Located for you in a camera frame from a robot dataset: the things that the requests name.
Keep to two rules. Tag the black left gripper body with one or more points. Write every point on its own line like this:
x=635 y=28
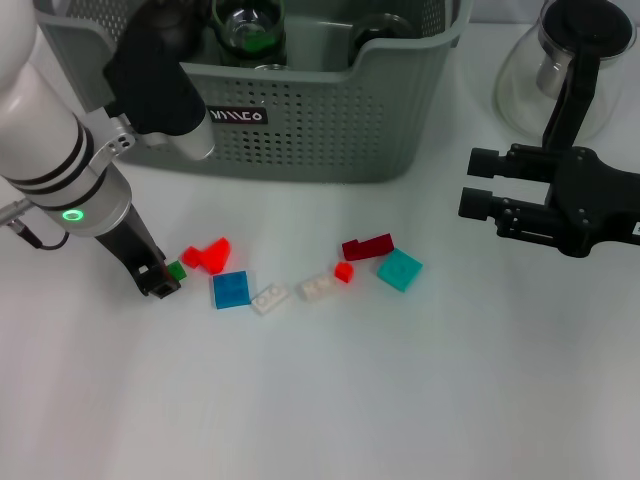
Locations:
x=132 y=245

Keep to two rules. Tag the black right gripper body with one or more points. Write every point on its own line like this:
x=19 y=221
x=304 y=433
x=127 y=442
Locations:
x=585 y=205

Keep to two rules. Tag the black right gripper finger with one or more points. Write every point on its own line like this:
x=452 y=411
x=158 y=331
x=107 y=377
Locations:
x=482 y=162
x=475 y=202

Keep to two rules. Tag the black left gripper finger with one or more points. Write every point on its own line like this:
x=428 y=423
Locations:
x=164 y=289
x=164 y=264

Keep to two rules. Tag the green toy brick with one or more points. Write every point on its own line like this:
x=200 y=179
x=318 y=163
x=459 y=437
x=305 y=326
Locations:
x=177 y=270
x=256 y=42

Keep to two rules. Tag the small red toy brick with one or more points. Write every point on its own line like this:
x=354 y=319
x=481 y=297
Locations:
x=190 y=257
x=344 y=272

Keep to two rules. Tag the red wedge toy brick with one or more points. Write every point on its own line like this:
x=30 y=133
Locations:
x=217 y=255

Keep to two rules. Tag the blue toy brick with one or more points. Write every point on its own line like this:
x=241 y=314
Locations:
x=231 y=290

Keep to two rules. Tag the white toy brick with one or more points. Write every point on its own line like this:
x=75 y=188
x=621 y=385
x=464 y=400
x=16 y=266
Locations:
x=270 y=300
x=317 y=287

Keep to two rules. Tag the glass teacup black holder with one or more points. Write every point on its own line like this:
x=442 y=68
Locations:
x=380 y=32
x=271 y=66
x=225 y=50

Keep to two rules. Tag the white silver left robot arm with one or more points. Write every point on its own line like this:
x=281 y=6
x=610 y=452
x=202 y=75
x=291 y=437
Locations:
x=40 y=125

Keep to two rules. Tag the grey perforated storage bin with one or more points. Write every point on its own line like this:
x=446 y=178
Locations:
x=325 y=135

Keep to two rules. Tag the teal square toy brick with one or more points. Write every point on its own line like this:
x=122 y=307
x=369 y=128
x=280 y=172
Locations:
x=400 y=270

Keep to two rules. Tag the dark red toy brick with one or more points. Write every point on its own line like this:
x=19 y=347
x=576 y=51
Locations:
x=365 y=248

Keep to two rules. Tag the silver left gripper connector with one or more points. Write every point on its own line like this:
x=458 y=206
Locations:
x=12 y=212

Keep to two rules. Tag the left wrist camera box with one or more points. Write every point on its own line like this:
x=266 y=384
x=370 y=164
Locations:
x=155 y=85

